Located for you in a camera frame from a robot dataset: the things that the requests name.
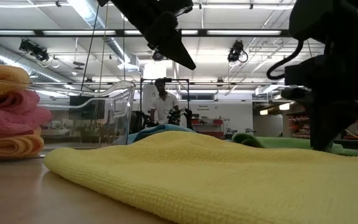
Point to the person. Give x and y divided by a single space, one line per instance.
163 105

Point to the black monitor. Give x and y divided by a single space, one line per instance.
85 109

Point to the black overhead light bar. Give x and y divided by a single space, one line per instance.
73 32

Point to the blue microfiber towel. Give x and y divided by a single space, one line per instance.
160 129

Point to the black ceiling spotlight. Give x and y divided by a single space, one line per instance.
33 49
158 56
236 49

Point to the orange microfiber towel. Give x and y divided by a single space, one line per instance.
2 79
8 146

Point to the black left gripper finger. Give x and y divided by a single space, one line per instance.
176 49

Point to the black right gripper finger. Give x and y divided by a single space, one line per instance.
331 127

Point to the red tool chest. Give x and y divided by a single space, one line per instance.
210 123

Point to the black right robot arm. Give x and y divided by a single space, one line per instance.
322 18

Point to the green microfiber towel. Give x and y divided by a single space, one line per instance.
284 142

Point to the clear plastic bin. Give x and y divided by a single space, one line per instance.
117 102

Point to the silver air duct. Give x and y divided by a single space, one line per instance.
117 49
11 57

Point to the black storage shelf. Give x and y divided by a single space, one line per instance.
297 124

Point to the yellow microfiber towel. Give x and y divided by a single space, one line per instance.
197 180

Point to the black background robot arm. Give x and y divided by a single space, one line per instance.
143 121
176 115

